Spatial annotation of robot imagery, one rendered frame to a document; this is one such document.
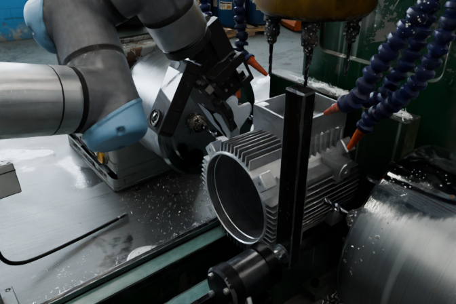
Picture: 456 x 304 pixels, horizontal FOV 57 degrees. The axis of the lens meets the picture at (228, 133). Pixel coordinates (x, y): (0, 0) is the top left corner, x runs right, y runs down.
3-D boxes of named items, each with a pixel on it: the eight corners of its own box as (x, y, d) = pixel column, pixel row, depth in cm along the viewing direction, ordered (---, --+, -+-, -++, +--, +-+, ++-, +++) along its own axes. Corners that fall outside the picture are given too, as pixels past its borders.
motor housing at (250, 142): (279, 180, 90) (285, 98, 81) (352, 227, 76) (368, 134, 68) (201, 216, 79) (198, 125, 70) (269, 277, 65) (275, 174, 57)
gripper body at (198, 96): (257, 82, 65) (226, 17, 56) (218, 120, 62) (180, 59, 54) (226, 69, 70) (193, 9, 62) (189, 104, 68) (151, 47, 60)
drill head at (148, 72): (180, 111, 123) (176, 25, 112) (267, 162, 97) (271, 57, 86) (99, 136, 109) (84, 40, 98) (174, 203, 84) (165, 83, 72)
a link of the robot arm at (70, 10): (34, 70, 48) (116, 29, 47) (10, -11, 51) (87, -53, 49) (74, 87, 56) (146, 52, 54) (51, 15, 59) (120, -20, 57)
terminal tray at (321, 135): (299, 123, 80) (302, 87, 76) (344, 144, 72) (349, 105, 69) (250, 140, 73) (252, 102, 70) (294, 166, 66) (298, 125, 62)
